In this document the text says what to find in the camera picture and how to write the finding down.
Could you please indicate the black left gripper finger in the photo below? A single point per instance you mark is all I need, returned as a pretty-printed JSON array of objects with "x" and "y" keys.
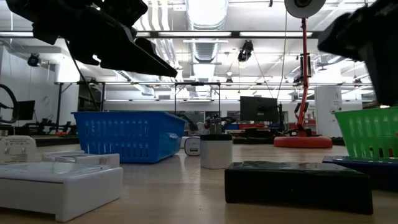
[
  {"x": 133, "y": 60},
  {"x": 149, "y": 45}
]

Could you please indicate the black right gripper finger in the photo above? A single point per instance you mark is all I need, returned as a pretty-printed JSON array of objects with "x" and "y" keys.
[{"x": 385, "y": 81}]

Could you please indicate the dark blue glossy box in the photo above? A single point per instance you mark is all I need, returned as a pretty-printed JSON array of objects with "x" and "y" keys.
[{"x": 373, "y": 174}]

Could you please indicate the black and white plug adapter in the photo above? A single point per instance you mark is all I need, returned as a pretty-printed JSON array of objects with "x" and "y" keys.
[{"x": 216, "y": 152}]

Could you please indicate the red and white plug charger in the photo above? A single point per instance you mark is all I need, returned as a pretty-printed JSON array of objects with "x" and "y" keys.
[{"x": 17, "y": 149}]

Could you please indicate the black box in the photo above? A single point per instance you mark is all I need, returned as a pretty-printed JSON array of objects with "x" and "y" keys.
[{"x": 295, "y": 186}]

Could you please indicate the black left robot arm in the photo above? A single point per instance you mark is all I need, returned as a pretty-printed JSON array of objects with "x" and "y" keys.
[{"x": 124, "y": 9}]

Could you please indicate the green plastic basket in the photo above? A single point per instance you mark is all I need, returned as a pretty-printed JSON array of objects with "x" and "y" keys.
[{"x": 363, "y": 133}]

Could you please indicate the black ceiling spotlight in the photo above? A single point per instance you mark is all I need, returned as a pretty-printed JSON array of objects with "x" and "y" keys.
[
  {"x": 245, "y": 51},
  {"x": 33, "y": 60}
]

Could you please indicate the white round pillar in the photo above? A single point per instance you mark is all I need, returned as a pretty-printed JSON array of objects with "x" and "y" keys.
[{"x": 328, "y": 109}]

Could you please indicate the blue plastic basket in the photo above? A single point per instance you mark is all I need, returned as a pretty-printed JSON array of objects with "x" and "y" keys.
[{"x": 124, "y": 137}]

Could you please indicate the black computer monitor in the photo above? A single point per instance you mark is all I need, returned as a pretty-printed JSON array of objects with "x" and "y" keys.
[
  {"x": 258, "y": 109},
  {"x": 26, "y": 110}
]

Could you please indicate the person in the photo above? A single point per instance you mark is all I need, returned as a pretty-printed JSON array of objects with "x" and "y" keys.
[{"x": 203, "y": 129}]

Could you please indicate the red desk lamp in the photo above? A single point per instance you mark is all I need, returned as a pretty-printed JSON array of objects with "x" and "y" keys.
[{"x": 303, "y": 142}]

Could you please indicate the small blue white charger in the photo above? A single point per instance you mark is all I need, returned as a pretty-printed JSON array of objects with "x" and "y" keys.
[{"x": 192, "y": 146}]

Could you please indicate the white LCD display unit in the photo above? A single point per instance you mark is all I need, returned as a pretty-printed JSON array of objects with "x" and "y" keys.
[{"x": 93, "y": 159}]

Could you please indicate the white flat box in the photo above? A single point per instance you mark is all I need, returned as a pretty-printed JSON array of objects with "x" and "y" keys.
[{"x": 62, "y": 189}]

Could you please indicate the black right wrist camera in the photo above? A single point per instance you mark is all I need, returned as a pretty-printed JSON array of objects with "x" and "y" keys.
[{"x": 345, "y": 37}]

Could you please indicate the black background frame rack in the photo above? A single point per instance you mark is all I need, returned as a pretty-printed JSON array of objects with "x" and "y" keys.
[{"x": 59, "y": 105}]

